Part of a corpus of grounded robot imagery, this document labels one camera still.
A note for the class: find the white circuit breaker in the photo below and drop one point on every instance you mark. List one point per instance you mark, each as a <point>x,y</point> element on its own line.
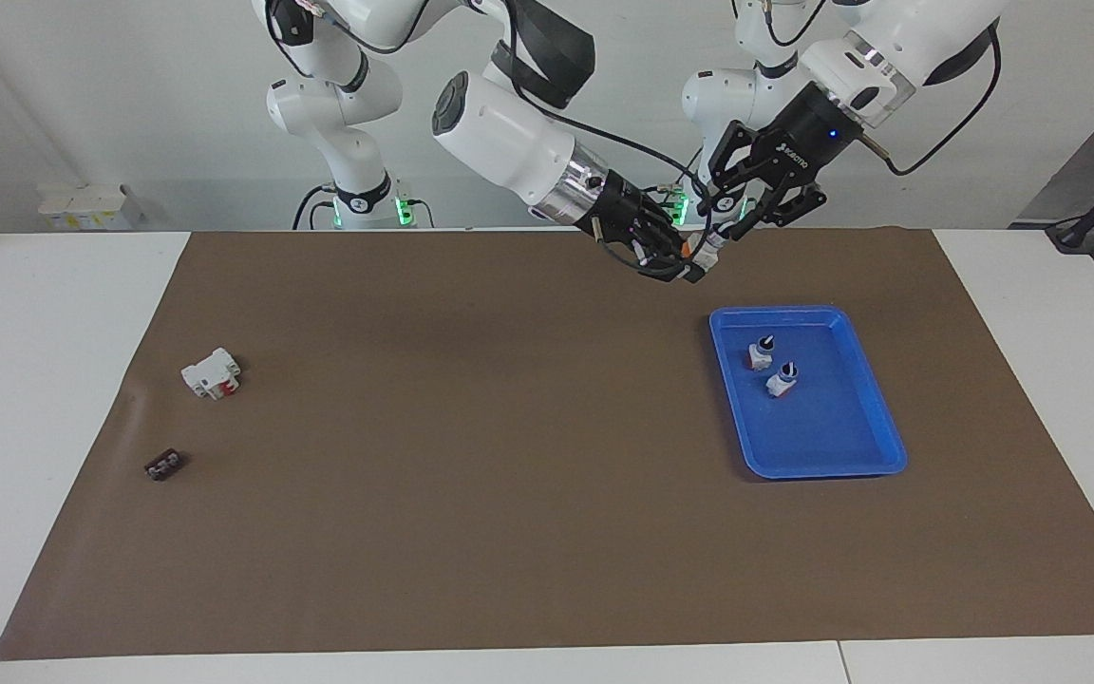
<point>205,375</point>

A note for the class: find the blue plastic tray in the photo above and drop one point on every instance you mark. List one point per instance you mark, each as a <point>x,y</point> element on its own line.
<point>822,427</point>

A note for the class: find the white rotary switch black knob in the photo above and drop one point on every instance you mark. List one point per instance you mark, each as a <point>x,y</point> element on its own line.
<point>781,383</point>

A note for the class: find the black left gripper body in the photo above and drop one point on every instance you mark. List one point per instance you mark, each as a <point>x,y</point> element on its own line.
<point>808,138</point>

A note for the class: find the white rotary switch orange base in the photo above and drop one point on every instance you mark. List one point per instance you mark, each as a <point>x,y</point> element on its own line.
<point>705,245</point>

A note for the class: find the white power strip box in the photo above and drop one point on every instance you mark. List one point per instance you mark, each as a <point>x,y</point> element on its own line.
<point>82,204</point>

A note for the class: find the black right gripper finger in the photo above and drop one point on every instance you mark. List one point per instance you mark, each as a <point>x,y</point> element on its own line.
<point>678,237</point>
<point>675,271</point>

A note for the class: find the small black terminal block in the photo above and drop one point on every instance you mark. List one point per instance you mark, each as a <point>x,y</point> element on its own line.
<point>163,465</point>

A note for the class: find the white switch with black knob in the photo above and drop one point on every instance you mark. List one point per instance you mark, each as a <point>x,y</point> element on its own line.
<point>759,356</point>

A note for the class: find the brown table mat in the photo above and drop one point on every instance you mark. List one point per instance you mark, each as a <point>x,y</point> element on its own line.
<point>547,532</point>

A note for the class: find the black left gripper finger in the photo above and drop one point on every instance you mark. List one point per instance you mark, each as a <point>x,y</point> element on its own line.
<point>789,201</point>
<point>737,157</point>

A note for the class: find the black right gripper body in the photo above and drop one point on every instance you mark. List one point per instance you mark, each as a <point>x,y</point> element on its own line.
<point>632,223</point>

